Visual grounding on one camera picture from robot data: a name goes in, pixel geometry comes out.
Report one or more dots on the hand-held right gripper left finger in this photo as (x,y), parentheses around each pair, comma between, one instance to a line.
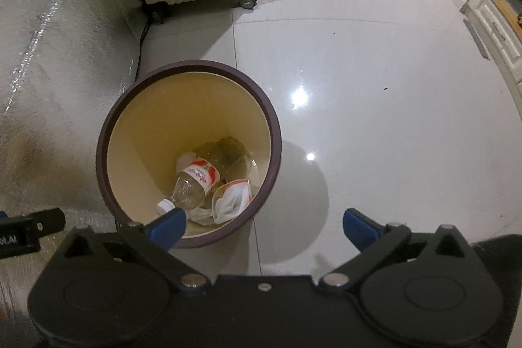
(169,225)

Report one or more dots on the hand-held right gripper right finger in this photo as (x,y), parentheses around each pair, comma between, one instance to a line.
(359,227)

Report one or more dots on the clear bottle with red label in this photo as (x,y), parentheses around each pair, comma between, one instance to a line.
(195,181)

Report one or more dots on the white and red plastic bag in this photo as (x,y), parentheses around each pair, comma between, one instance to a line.
(232,199)

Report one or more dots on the yellow bin with brown rim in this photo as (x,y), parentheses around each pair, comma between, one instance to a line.
(163,119)

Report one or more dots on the white low cabinet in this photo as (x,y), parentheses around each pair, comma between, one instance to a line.
(499,30)

